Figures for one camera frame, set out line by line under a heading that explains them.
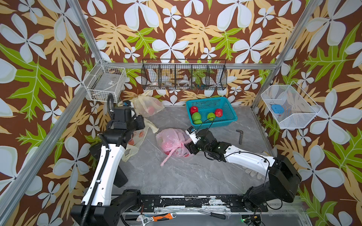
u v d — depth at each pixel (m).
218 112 1.09
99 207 0.36
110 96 0.52
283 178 0.43
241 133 1.04
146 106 1.08
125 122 0.52
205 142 0.64
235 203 0.74
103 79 0.91
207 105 1.15
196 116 1.07
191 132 0.72
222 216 0.70
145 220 0.69
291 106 0.82
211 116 1.08
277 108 0.84
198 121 1.03
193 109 1.11
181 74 0.97
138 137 1.01
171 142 0.86
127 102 0.62
